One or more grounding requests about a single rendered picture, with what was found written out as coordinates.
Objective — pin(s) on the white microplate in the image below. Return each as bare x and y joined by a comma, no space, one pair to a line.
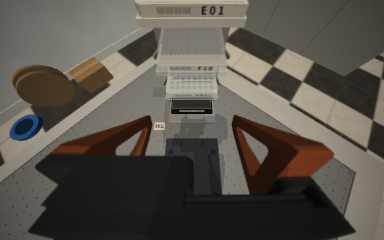
191,13

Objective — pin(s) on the grey base plate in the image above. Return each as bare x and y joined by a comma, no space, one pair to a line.
24,190

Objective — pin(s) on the clear multiwell plate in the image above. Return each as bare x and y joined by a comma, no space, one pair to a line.
191,88
191,51

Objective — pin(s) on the grey shelf rack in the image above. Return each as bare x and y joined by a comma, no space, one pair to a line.
192,118

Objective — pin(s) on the black microplate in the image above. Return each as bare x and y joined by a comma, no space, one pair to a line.
191,107

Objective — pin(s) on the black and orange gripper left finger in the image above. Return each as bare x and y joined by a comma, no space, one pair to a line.
106,142

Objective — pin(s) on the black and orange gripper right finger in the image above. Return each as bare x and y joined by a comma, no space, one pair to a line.
289,155

